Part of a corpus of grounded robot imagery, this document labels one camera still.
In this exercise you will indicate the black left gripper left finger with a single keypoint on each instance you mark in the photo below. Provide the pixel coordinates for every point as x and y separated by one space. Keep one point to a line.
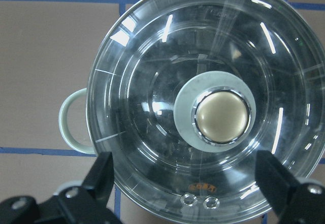
86 203

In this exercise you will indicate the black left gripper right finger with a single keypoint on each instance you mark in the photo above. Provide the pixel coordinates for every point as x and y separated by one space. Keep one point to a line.
294 200

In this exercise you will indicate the glass pot lid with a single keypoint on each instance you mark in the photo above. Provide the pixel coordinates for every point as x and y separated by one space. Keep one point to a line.
208 99

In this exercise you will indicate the pale green electric pot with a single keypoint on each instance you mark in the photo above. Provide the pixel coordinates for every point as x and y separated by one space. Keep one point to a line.
72 122

